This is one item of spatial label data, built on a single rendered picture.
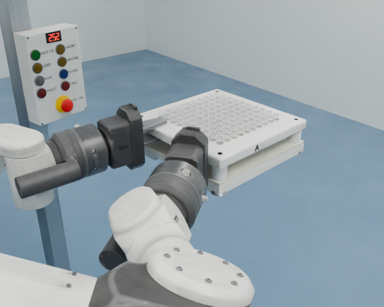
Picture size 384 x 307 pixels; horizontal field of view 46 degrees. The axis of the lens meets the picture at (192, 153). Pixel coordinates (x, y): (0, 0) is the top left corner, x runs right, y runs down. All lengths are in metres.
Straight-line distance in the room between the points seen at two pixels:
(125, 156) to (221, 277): 0.52
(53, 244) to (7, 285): 1.37
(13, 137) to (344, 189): 2.31
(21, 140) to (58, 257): 1.00
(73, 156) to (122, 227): 0.27
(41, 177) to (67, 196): 2.00
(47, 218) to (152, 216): 1.11
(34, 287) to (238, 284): 0.13
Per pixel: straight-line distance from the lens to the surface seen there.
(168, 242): 0.47
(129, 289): 0.28
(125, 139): 0.80
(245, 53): 4.40
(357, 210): 2.66
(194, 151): 0.68
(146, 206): 0.51
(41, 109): 1.36
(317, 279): 2.16
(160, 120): 0.85
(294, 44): 4.01
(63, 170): 0.73
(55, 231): 1.63
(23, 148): 0.73
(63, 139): 0.76
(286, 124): 0.87
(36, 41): 1.31
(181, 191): 0.60
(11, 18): 1.34
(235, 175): 0.78
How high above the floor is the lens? 1.43
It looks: 28 degrees down
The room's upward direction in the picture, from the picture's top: straight up
